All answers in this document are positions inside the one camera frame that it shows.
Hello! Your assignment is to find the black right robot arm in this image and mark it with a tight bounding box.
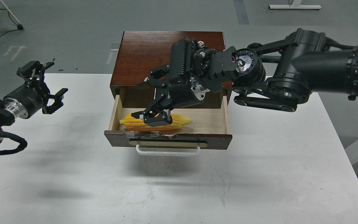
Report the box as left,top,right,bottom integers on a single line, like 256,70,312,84
131,28,358,127

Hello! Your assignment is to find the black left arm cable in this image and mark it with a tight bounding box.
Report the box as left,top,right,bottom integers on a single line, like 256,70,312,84
0,131,28,156

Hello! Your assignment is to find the wooden drawer with white handle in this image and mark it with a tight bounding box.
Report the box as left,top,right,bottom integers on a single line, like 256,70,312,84
104,91,232,150

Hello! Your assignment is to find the dark wooden cabinet box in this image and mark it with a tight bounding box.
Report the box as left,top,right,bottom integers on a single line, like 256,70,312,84
110,31,226,109

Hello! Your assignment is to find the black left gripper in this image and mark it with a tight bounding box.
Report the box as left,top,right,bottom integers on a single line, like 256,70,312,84
4,61,68,119

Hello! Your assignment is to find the white desk foot bar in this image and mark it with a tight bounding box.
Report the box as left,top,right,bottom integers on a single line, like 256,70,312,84
268,0,322,10

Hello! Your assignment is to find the white rolling stand leg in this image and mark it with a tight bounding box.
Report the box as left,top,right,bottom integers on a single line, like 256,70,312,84
0,0,24,30

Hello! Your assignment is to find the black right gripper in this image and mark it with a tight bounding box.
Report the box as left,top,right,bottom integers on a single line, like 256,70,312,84
131,37,208,123

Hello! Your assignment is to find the yellow corn cob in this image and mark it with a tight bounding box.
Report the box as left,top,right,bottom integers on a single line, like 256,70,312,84
119,113,193,131

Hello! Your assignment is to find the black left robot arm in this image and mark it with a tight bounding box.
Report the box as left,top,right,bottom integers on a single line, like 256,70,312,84
0,61,68,156

